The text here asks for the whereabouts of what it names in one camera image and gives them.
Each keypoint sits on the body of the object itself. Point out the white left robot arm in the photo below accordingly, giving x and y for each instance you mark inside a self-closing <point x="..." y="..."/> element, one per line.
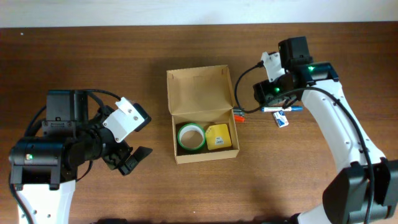
<point x="78" y="128"/>

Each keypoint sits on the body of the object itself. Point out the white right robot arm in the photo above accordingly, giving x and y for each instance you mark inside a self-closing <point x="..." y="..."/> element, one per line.
<point x="365" y="187"/>

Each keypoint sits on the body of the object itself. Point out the yellow spiral notepad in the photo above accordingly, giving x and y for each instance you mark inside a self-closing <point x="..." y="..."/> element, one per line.
<point x="217" y="137"/>

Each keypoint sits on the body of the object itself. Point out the green tape roll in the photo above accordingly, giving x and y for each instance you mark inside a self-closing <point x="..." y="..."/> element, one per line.
<point x="191" y="137"/>

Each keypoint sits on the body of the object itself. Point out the blue white whiteboard marker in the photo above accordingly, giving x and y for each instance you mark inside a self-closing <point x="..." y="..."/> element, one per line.
<point x="276" y="109"/>

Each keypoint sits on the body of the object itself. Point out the white blue staples box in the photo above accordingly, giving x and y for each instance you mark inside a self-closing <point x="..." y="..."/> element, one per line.
<point x="280" y="119"/>

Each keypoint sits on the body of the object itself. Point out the brown cardboard box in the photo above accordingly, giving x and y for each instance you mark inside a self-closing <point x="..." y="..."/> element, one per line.
<point x="202" y="95"/>

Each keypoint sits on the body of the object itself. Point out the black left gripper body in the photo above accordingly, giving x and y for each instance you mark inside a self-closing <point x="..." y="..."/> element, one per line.
<point x="116" y="154"/>

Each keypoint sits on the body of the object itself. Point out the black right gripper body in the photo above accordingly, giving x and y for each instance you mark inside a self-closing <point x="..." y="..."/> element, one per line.
<point x="261" y="94"/>

